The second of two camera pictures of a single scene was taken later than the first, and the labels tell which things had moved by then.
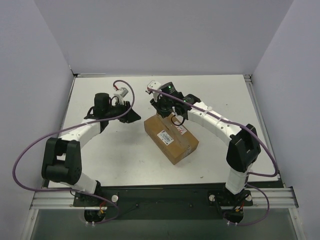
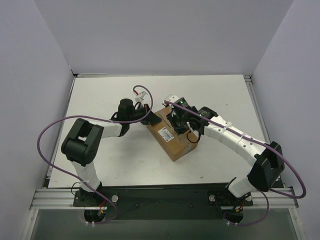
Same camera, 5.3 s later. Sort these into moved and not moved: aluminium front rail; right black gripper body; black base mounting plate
Moved: right black gripper body
Not moved: aluminium front rail; black base mounting plate
